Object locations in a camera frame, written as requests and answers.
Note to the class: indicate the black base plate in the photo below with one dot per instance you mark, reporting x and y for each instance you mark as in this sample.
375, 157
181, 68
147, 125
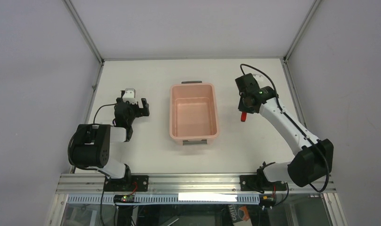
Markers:
126, 184
249, 183

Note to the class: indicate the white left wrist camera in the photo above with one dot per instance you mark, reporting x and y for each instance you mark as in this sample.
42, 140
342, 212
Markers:
129, 96

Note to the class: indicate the white slotted cable duct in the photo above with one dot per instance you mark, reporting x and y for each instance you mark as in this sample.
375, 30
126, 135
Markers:
152, 199

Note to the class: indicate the pink plastic bin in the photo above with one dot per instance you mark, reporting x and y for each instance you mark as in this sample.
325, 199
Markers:
193, 113

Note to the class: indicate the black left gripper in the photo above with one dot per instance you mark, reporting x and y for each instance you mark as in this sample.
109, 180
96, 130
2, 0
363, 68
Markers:
133, 108

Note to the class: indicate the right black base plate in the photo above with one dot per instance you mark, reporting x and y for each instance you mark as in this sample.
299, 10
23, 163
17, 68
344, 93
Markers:
249, 183

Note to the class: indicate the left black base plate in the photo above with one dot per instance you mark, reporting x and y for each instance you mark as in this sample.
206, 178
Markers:
126, 184

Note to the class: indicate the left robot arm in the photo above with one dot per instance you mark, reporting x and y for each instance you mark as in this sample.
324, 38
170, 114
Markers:
89, 147

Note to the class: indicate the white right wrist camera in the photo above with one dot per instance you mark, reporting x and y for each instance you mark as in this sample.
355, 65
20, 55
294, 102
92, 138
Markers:
259, 78

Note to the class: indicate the coffee printed box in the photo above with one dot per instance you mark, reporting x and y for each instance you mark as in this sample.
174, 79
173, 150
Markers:
238, 213

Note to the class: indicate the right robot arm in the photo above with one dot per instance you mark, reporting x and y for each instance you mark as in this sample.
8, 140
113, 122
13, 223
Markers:
312, 155

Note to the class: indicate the red handled screwdriver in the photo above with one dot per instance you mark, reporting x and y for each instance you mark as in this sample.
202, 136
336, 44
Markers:
243, 116

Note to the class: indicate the aluminium front rail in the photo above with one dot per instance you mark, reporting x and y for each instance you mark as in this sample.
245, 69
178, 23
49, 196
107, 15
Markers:
220, 183

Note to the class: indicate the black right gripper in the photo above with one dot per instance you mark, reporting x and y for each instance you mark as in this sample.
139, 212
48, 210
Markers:
244, 104

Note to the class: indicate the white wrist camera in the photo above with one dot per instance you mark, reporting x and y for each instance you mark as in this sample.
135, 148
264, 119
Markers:
259, 78
129, 96

